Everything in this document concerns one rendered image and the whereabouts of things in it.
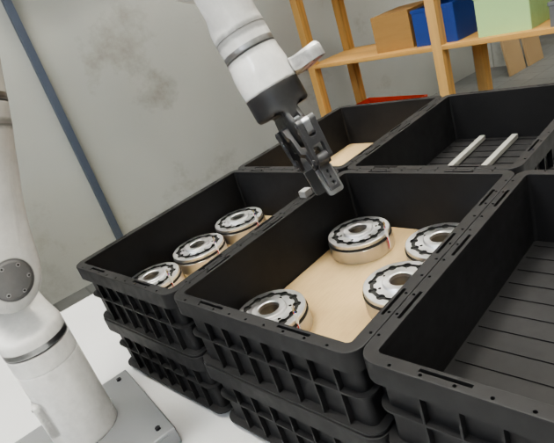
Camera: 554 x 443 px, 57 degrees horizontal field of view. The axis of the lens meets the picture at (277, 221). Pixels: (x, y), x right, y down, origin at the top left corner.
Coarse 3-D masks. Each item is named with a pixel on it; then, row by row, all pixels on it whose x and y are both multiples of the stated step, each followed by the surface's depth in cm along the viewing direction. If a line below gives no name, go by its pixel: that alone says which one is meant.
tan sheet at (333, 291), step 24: (312, 264) 83; (336, 264) 81; (384, 264) 77; (288, 288) 79; (312, 288) 77; (336, 288) 75; (360, 288) 73; (312, 312) 71; (336, 312) 69; (360, 312) 68; (336, 336) 65
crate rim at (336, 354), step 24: (312, 192) 84; (288, 216) 79; (456, 240) 57; (216, 264) 71; (432, 264) 54; (192, 288) 67; (408, 288) 52; (192, 312) 63; (216, 312) 59; (240, 312) 57; (384, 312) 50; (264, 336) 54; (288, 336) 51; (312, 336) 50; (360, 336) 47; (312, 360) 50; (336, 360) 47; (360, 360) 46
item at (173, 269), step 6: (162, 264) 94; (168, 264) 93; (174, 264) 92; (144, 270) 94; (168, 270) 91; (174, 270) 91; (138, 276) 93; (174, 276) 88; (156, 282) 88; (162, 282) 88; (168, 282) 87
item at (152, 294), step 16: (224, 176) 108; (176, 208) 100; (288, 208) 81; (144, 224) 96; (240, 240) 76; (96, 256) 89; (80, 272) 86; (96, 272) 81; (112, 272) 79; (112, 288) 79; (128, 288) 74; (144, 288) 71; (160, 288) 69; (176, 288) 68; (160, 304) 69; (176, 304) 68
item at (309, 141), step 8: (312, 120) 60; (296, 128) 60; (304, 128) 60; (320, 128) 61; (304, 136) 60; (312, 136) 61; (320, 136) 61; (304, 144) 62; (312, 144) 61; (328, 144) 61; (312, 152) 61; (328, 152) 62; (312, 160) 62
